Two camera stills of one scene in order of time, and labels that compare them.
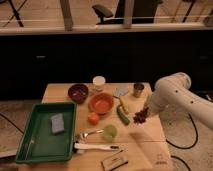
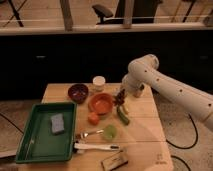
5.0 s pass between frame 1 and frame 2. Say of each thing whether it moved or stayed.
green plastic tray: stayed
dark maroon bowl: stayed
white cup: stayed
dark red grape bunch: moved
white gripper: moved
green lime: stayed
